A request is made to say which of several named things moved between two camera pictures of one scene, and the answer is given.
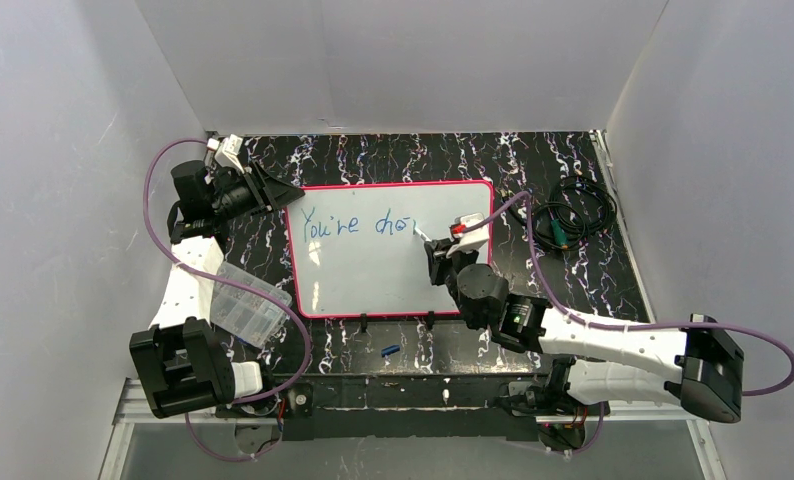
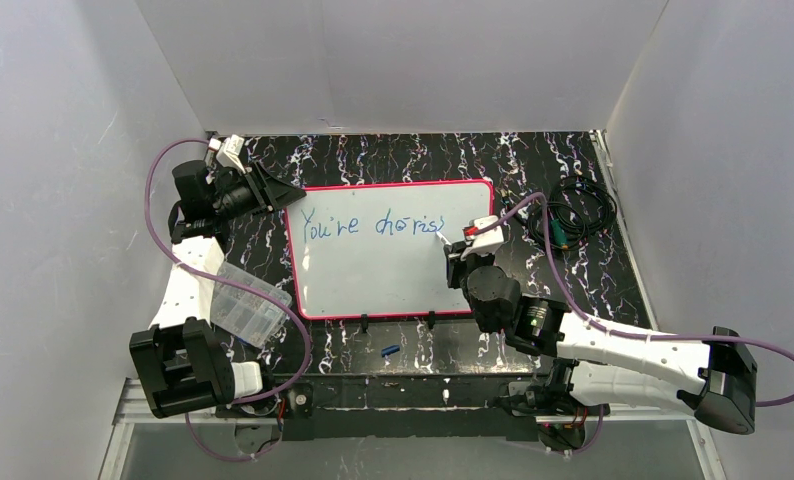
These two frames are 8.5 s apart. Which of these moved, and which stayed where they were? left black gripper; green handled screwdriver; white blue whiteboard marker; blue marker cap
Moved: white blue whiteboard marker
Stayed: green handled screwdriver; blue marker cap; left black gripper
